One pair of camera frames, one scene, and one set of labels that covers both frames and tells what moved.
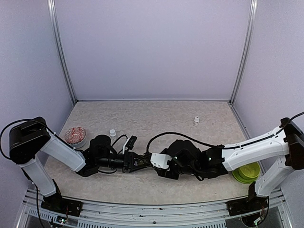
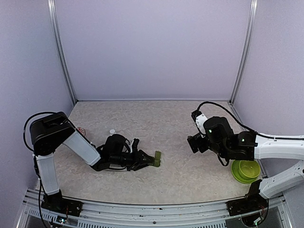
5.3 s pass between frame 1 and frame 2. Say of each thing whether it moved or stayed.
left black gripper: stayed
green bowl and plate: stayed
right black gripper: moved
